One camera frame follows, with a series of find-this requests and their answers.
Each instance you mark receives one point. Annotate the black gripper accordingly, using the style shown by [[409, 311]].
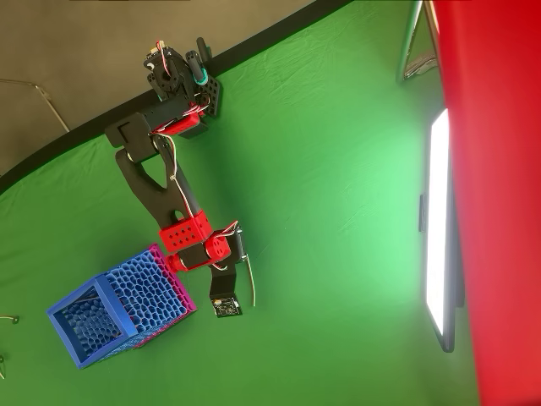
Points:
[[172, 262]]

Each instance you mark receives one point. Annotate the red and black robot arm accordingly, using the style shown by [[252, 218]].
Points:
[[160, 199]]

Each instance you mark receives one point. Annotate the blue and pink lattice basket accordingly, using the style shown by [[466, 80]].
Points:
[[143, 292]]

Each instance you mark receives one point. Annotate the green table cloth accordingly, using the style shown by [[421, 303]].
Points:
[[317, 211]]

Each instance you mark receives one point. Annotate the thin chrome rod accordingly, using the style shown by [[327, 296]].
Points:
[[50, 105]]

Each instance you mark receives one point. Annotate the chrome tube stand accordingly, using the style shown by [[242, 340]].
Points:
[[408, 42]]

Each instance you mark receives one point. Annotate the red blurred bar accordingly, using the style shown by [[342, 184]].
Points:
[[498, 169]]

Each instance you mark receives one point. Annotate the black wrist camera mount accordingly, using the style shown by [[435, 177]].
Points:
[[224, 283]]

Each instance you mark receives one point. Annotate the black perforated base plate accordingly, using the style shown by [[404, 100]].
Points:
[[211, 95]]

